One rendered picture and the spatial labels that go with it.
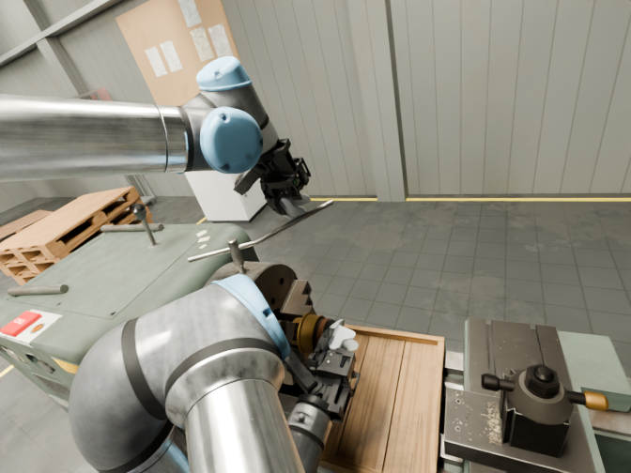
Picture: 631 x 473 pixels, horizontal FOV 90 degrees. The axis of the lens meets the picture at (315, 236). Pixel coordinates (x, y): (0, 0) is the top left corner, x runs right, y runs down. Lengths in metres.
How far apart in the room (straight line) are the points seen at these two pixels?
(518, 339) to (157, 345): 0.74
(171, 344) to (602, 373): 0.83
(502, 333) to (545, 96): 2.55
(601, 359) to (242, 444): 0.80
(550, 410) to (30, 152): 0.66
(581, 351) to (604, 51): 2.55
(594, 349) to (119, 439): 0.90
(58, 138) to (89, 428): 0.27
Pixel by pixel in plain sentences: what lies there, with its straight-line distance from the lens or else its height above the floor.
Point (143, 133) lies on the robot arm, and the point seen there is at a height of 1.60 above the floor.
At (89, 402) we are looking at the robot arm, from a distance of 0.40.
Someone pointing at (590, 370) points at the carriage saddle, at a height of 0.92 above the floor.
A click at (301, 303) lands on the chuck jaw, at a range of 0.79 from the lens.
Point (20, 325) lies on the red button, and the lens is 0.98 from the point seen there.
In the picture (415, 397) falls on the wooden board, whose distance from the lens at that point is 0.86.
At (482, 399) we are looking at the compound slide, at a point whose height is 1.02.
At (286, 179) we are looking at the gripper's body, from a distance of 0.63.
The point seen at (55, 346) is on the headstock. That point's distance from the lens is 0.84.
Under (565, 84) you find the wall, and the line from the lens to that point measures 3.22.
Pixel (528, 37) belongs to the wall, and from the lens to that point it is 3.13.
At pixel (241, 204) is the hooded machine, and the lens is 3.72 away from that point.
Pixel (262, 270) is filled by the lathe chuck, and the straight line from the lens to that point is 0.72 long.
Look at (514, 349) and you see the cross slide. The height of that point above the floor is 0.97.
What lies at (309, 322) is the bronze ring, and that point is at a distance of 0.72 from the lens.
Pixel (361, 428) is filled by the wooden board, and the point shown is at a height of 0.88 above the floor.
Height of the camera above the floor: 1.63
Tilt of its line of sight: 31 degrees down
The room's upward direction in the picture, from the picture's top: 16 degrees counter-clockwise
